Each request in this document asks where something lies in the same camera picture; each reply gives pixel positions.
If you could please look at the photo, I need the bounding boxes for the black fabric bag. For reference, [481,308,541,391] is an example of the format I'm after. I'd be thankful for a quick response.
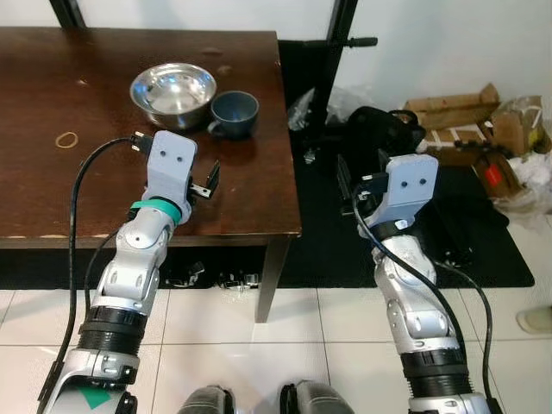
[344,105,425,169]

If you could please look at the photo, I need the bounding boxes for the dark blue ceramic mug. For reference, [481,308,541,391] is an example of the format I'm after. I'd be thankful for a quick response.
[206,91,260,141]

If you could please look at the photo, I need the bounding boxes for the clear plastic bag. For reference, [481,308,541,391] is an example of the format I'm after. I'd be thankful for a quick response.
[287,85,377,132]

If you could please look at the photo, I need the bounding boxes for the silver clutter under table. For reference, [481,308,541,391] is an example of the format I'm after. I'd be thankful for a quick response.
[162,261,262,291]

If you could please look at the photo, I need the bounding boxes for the dark brown wooden table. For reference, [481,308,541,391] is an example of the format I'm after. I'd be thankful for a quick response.
[0,26,304,324]

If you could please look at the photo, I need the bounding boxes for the stainless steel bowl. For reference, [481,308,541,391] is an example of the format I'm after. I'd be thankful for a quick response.
[130,62,217,131]

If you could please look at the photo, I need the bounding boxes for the brown cardboard box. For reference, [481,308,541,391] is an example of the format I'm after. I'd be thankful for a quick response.
[403,83,502,147]

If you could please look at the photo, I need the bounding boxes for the brown box with red label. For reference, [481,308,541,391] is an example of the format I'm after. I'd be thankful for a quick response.
[472,155,524,201]

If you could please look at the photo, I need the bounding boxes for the black floor mat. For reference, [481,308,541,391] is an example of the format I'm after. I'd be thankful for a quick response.
[274,39,536,290]

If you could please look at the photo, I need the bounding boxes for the tan rubber band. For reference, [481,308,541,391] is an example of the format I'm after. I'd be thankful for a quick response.
[54,131,83,150]

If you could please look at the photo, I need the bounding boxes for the white plastic bag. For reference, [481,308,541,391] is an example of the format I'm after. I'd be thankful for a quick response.
[507,152,552,218]

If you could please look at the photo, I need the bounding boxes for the brown paper bag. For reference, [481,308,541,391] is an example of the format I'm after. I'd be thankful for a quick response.
[490,95,550,158]

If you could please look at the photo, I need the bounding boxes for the beige slipper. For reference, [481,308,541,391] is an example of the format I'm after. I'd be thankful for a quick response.
[515,305,552,336]

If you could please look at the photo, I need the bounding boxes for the grey right robot leg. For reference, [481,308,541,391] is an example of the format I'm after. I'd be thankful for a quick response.
[279,379,355,414]

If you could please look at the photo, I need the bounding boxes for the grey robot leg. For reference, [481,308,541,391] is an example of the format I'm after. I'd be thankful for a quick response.
[279,379,355,414]
[176,385,235,414]

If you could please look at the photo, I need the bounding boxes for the grey left robot leg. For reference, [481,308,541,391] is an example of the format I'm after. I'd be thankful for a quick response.
[176,385,235,414]

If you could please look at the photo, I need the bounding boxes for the black slanted metal bar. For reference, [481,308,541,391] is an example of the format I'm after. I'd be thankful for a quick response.
[49,0,85,29]

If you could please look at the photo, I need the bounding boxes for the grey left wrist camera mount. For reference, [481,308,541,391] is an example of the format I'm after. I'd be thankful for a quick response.
[144,131,198,213]

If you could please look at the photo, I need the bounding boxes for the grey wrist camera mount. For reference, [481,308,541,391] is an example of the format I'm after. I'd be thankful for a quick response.
[144,131,198,213]
[378,154,439,231]

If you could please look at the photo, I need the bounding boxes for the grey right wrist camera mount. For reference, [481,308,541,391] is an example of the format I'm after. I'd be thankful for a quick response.
[378,154,439,231]

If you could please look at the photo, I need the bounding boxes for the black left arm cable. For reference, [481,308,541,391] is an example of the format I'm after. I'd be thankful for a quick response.
[38,134,154,406]

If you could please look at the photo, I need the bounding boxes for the black metal stand post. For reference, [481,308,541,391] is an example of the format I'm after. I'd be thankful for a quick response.
[304,0,380,147]

